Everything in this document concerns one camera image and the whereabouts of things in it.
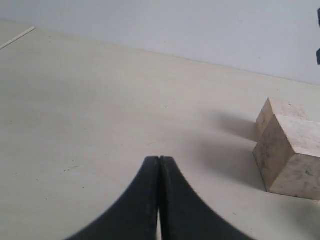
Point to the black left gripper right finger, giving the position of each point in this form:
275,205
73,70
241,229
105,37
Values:
183,214

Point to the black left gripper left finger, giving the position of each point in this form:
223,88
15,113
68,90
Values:
134,215

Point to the second largest wooden cube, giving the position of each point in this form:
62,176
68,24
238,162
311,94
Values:
275,106

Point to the white strip on table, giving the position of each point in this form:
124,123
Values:
29,30

